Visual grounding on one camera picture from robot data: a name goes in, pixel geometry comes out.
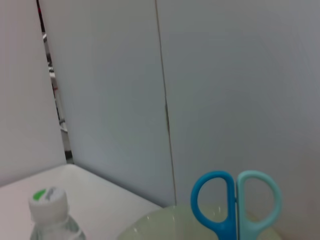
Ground blue scissors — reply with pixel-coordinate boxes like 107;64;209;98
190;170;283;240

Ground green glass fruit plate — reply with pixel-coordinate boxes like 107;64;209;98
116;202;283;240

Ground clear green-label water bottle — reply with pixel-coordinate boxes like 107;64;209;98
28;186;87;240

